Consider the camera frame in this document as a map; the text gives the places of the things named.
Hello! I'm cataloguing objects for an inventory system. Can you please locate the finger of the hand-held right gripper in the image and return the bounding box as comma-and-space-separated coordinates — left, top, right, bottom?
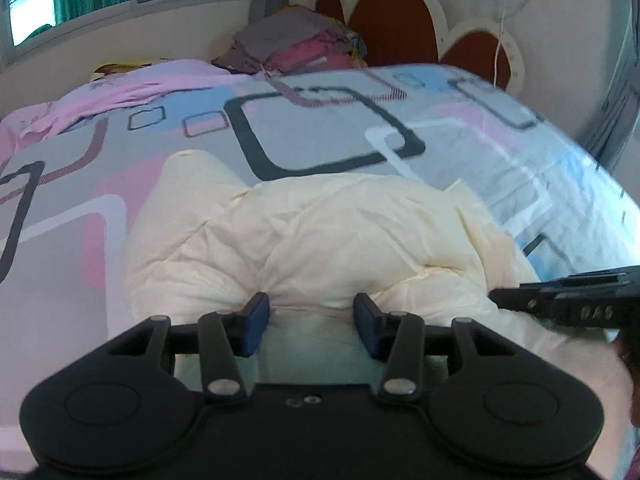
487, 280, 556, 320

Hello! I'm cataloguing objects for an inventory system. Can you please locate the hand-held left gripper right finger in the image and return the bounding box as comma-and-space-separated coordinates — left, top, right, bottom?
352, 292, 521, 406

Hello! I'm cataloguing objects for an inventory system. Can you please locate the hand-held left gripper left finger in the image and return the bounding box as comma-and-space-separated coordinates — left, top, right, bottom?
107, 291, 271, 406

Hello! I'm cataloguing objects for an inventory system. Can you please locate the cream white puffer jacket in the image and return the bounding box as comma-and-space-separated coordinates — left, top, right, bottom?
122, 150, 633, 411

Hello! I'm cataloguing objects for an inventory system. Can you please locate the pile of folded clothes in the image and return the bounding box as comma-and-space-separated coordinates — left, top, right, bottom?
212, 5, 346, 73

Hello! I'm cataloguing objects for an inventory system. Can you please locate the bed with patterned sheet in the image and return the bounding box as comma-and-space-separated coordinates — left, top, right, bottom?
0, 62, 640, 476

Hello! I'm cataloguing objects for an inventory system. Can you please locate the pink blanket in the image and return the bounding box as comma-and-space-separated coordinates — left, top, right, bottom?
0, 57, 266, 161

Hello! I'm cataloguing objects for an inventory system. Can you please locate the pink folded garment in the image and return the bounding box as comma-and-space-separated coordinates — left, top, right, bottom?
265, 32, 361, 73

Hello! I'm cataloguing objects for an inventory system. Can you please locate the multicoloured printed cloth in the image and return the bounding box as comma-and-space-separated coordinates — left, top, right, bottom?
340, 30, 369, 64

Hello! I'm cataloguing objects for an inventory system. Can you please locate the yellow printed cloth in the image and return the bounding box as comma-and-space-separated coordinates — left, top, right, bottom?
92, 61, 153, 80

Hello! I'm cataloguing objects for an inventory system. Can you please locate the brown and white headboard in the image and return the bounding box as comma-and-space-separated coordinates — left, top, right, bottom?
315, 0, 526, 96

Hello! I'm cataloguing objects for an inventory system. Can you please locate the white cable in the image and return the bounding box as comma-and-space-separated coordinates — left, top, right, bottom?
492, 0, 540, 92

